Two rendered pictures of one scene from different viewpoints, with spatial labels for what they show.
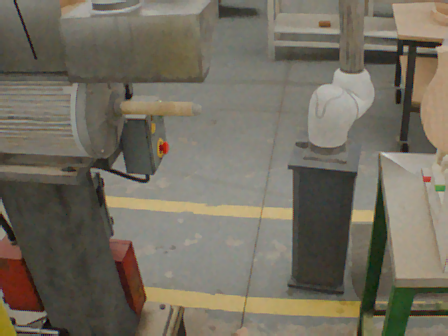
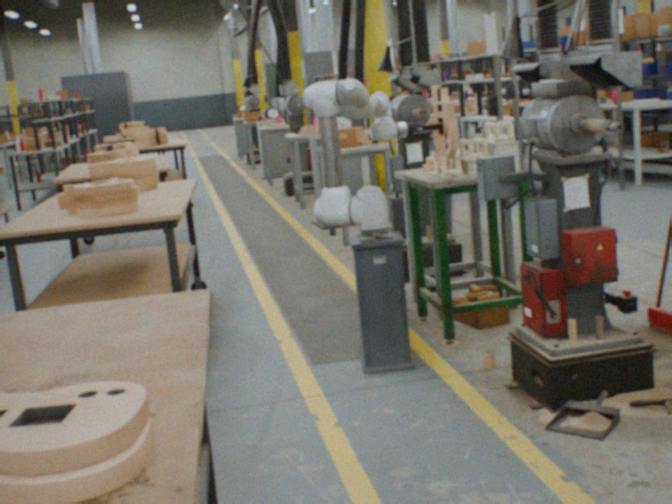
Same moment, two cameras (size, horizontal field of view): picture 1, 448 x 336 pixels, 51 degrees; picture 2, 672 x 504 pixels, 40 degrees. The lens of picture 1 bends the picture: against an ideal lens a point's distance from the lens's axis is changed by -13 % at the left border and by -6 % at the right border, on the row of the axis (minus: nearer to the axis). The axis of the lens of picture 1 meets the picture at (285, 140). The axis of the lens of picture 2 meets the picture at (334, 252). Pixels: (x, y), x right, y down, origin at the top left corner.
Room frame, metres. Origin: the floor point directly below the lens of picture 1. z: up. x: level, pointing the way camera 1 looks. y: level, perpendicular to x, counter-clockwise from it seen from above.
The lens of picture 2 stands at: (3.13, 4.41, 1.55)
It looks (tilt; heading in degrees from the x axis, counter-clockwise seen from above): 11 degrees down; 256
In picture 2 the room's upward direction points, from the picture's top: 6 degrees counter-clockwise
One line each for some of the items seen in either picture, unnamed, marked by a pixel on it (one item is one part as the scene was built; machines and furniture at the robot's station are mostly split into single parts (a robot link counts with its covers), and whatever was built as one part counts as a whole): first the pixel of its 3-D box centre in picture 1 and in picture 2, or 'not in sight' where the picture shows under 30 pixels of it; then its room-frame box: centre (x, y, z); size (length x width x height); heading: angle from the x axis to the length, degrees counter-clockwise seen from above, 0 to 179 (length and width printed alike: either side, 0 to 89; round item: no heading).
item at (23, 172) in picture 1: (38, 152); (569, 155); (1.09, 0.69, 1.11); 0.36 x 0.24 x 0.04; 86
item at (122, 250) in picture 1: (103, 270); (542, 292); (1.25, 0.67, 0.49); 0.25 x 0.12 x 0.37; 86
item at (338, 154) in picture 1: (322, 143); (375, 233); (1.78, -0.15, 0.73); 0.22 x 0.18 x 0.06; 78
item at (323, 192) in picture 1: (323, 217); (381, 301); (1.78, -0.17, 0.35); 0.28 x 0.28 x 0.70; 78
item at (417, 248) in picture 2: not in sight; (417, 250); (1.30, -0.88, 0.45); 0.05 x 0.05 x 0.90; 86
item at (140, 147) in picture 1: (123, 146); (507, 184); (1.32, 0.52, 0.99); 0.24 x 0.21 x 0.26; 86
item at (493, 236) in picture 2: not in sight; (493, 240); (0.81, -0.84, 0.45); 0.05 x 0.05 x 0.90; 86
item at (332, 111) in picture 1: (330, 112); (370, 207); (1.79, -0.17, 0.87); 0.18 x 0.16 x 0.22; 146
